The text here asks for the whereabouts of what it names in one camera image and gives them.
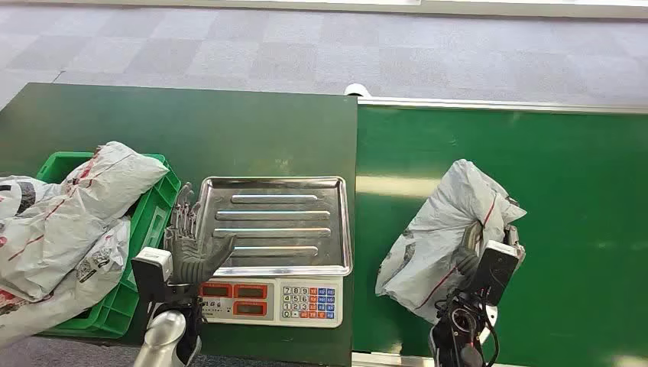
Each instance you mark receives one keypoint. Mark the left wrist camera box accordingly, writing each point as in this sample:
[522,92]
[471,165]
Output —
[151,268]

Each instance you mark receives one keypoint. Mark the white mailer with QR code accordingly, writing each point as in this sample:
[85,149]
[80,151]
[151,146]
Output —
[76,289]

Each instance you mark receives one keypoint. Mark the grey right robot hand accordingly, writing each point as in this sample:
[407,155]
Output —
[465,263]

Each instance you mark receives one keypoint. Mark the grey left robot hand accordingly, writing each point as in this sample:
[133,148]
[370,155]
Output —
[188,258]

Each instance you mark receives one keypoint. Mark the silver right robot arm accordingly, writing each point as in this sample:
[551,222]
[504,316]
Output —
[458,329]

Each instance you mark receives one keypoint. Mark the green plastic crate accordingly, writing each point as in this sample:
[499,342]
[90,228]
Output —
[147,218]

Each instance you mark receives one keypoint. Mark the silver conveyor side rail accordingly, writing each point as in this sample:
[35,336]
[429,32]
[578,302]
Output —
[506,105]

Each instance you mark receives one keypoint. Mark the white mailer black mark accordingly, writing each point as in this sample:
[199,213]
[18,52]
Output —
[20,195]

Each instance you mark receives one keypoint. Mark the grey mailer bag red print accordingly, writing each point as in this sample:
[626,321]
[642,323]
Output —
[435,228]

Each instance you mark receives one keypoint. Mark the white round conveyor end cap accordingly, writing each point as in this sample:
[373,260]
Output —
[357,89]

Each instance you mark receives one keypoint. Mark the green conveyor belt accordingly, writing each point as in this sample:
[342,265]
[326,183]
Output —
[582,228]

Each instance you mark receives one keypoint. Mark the electronic scale steel tray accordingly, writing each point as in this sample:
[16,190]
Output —
[276,223]

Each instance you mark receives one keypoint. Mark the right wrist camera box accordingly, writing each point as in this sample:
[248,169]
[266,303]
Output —
[495,271]

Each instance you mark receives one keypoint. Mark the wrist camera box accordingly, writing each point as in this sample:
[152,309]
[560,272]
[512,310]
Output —
[495,271]
[151,268]

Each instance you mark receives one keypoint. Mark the large white mailer red stripe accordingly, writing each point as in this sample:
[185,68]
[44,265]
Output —
[76,213]

